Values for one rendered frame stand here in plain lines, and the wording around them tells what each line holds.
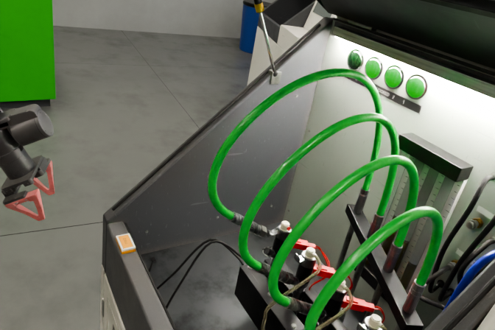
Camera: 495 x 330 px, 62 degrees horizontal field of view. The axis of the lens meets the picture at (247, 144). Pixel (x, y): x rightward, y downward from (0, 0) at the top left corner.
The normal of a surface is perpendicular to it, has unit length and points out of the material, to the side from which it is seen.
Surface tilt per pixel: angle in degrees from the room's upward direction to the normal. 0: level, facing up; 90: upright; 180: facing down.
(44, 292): 0
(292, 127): 90
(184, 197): 90
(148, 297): 0
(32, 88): 90
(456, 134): 90
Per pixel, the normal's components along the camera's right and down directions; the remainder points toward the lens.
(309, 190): -0.85, 0.09
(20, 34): 0.55, 0.44
